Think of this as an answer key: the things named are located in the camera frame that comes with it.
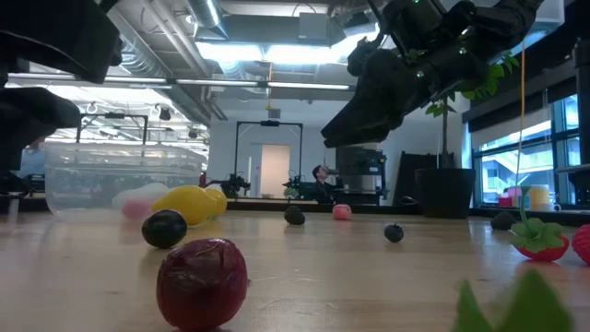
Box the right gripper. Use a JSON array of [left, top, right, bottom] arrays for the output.
[[321, 0, 490, 149]]

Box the clear plastic tupperware container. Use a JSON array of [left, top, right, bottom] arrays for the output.
[[44, 141, 209, 218]]

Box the small dark blueberry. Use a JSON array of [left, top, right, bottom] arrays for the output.
[[383, 223, 406, 244]]

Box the dark blackberry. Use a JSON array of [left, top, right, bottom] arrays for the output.
[[283, 205, 306, 227], [490, 210, 517, 231]]

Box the shiny black grape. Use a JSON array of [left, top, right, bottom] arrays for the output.
[[141, 208, 189, 250]]

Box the red strawberry with green leaves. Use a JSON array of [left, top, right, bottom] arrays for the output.
[[509, 186, 571, 263]]

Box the red raspberry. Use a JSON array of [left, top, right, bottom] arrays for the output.
[[571, 224, 590, 267]]

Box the green leaf foreground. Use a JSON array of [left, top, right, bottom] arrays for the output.
[[454, 269, 575, 332]]

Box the person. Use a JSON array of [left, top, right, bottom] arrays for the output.
[[18, 136, 48, 180], [311, 164, 341, 204]]

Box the black equipment cabinet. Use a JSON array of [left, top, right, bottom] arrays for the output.
[[335, 146, 389, 207]]

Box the black leaning board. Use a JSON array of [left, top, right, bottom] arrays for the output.
[[395, 150, 439, 205]]

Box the grey ceiling unit box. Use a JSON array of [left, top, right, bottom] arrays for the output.
[[298, 12, 334, 47]]

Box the green plant in black pot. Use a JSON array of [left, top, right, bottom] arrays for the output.
[[395, 45, 521, 220]]

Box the long linear ceiling light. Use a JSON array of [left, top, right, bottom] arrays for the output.
[[6, 71, 352, 92]]

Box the yellow cup stack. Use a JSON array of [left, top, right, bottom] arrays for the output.
[[528, 184, 552, 212]]

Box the distant black workstation frame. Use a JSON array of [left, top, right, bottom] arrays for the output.
[[76, 113, 149, 145], [233, 120, 304, 200]]

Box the black aluminium rig frame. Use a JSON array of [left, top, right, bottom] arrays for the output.
[[225, 39, 590, 228]]

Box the orange hanging pendant cord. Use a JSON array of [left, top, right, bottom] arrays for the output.
[[265, 62, 275, 112]]

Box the long thin hanging cord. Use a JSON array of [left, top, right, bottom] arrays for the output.
[[513, 40, 527, 188]]

